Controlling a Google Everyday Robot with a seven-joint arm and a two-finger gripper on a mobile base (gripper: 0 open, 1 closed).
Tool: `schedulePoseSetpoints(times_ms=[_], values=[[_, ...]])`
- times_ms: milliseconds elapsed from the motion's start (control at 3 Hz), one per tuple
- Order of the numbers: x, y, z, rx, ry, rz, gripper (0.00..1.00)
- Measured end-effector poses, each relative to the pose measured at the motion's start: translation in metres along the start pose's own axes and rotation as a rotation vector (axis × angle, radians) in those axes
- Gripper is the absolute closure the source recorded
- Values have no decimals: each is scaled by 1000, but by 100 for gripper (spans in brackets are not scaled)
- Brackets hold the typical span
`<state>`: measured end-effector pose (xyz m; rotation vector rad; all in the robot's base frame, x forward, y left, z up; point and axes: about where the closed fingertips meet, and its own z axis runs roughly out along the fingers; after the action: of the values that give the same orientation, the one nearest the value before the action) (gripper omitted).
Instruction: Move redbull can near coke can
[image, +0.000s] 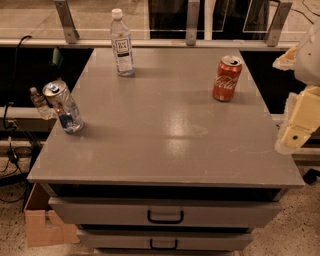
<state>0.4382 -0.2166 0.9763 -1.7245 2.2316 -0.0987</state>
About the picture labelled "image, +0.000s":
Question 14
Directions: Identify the black lower drawer handle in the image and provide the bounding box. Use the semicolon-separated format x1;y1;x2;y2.
149;239;178;250

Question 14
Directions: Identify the grey drawer cabinet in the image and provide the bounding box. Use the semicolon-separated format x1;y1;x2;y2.
29;48;303;256

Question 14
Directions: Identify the black drawer handle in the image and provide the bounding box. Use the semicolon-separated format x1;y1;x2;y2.
147;210;184;225
149;239;178;250

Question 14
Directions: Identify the middle metal bracket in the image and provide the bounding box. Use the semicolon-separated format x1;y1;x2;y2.
186;0;200;46

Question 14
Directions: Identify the brown cardboard box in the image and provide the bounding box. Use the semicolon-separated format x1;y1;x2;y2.
24;184;80;247

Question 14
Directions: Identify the lower grey drawer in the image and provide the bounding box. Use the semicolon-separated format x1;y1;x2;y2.
77;230;252;251

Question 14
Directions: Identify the red coke can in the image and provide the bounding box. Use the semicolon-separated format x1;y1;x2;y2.
213;55;242;102

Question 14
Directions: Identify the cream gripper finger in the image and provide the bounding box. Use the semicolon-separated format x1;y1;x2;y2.
275;85;320;154
272;46;297;71

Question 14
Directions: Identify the black cable on left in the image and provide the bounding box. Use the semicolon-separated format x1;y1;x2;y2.
0;34;38;204

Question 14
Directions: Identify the black upper drawer handle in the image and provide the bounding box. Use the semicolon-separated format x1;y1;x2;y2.
147;210;184;225

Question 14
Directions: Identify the grey drawer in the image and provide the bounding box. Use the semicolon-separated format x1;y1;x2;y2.
49;197;281;228
77;230;252;251

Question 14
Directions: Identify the right metal bracket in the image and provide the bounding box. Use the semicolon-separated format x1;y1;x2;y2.
264;0;292;47

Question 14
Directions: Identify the left metal bracket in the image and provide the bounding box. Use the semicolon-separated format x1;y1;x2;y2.
54;0;79;44

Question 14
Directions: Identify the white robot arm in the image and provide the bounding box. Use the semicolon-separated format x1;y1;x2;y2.
272;22;320;154

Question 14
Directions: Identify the metal bracket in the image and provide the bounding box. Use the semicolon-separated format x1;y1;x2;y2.
186;0;200;46
54;0;79;44
264;0;292;47

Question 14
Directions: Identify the silver blue redbull can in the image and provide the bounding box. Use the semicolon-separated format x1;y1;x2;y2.
42;80;84;133

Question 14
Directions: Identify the small clear bottle on ledge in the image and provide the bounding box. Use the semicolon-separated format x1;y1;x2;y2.
30;87;54;120

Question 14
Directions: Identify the upper grey drawer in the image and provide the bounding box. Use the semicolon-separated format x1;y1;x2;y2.
49;197;281;228

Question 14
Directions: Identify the clear water bottle white label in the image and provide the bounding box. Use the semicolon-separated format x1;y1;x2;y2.
110;8;134;76

